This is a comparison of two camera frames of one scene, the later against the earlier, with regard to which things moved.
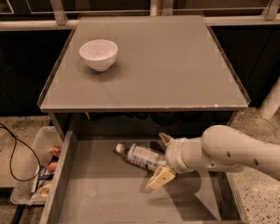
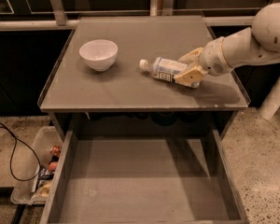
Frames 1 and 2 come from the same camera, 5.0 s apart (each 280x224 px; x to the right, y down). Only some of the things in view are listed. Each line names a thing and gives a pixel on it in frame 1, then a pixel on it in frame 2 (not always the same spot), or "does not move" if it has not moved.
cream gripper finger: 161,177 → 191,77
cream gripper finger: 166,138 → 192,57
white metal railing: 161,4 does not move
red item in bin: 52,166 does not move
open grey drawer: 91,182 does not move
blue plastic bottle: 141,157 → 163,68
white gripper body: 173,155 → 212,58
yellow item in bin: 44,190 does not move
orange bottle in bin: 55,150 does not move
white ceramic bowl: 100,54 does not move
